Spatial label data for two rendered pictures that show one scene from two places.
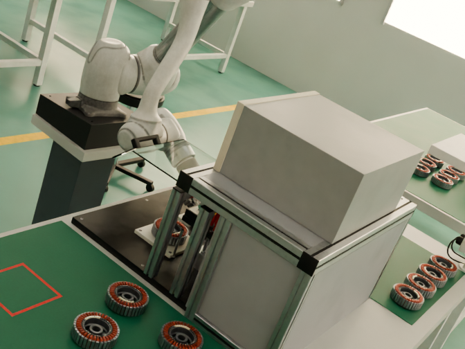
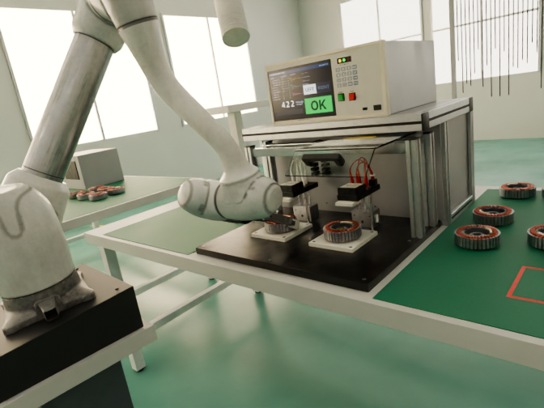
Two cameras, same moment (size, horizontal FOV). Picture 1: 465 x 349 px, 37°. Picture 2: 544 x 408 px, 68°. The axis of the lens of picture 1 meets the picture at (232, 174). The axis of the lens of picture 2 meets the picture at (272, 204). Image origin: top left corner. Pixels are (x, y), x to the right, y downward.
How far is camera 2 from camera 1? 228 cm
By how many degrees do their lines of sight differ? 70
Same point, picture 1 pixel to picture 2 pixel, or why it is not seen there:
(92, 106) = (74, 288)
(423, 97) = not seen: outside the picture
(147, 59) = (43, 187)
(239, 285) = (454, 163)
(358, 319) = not seen: hidden behind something
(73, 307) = (528, 258)
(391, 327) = not seen: hidden behind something
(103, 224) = (358, 267)
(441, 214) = (164, 192)
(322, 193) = (427, 71)
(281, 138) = (405, 49)
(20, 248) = (479, 305)
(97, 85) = (61, 252)
